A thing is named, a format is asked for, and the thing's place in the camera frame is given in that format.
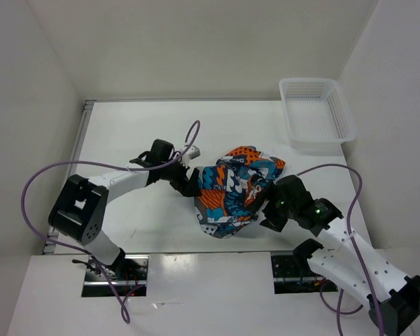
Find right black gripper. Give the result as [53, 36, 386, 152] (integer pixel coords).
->
[244, 181, 297, 232]

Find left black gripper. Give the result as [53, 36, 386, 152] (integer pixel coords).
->
[160, 155, 202, 197]

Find colourful patterned shorts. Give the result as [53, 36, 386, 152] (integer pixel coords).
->
[194, 146, 286, 239]

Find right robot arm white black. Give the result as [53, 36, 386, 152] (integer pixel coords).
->
[248, 175, 420, 335]

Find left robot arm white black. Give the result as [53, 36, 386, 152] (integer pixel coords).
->
[48, 139, 200, 280]

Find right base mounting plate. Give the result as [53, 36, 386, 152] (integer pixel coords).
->
[270, 251, 338, 295]

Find base mounting plate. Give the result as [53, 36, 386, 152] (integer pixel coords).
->
[270, 251, 338, 295]
[72, 254, 149, 298]

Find white plastic basket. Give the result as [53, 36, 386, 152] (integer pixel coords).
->
[279, 78, 357, 151]

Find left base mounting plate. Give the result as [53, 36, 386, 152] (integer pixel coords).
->
[72, 254, 149, 298]

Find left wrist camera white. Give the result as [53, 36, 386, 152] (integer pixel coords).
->
[181, 146, 201, 166]

